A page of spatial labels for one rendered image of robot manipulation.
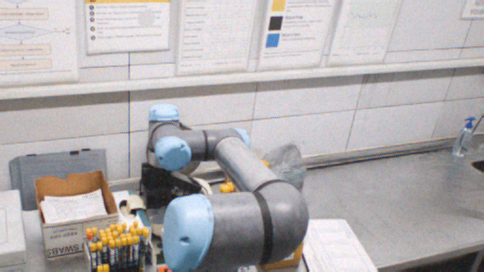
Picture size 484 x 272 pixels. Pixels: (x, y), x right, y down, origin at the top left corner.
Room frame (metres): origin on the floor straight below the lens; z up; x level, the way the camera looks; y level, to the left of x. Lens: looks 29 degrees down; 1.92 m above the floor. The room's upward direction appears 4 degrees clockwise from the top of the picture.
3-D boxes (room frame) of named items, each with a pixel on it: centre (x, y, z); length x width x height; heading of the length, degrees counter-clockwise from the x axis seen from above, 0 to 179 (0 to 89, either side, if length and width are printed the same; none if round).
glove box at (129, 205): (1.40, 0.19, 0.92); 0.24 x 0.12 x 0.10; 22
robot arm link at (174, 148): (0.98, 0.03, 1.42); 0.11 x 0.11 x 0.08; 14
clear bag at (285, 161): (1.77, -0.39, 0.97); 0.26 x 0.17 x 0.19; 128
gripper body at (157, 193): (1.07, 0.07, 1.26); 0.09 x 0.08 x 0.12; 112
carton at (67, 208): (1.34, 0.38, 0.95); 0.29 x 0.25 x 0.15; 22
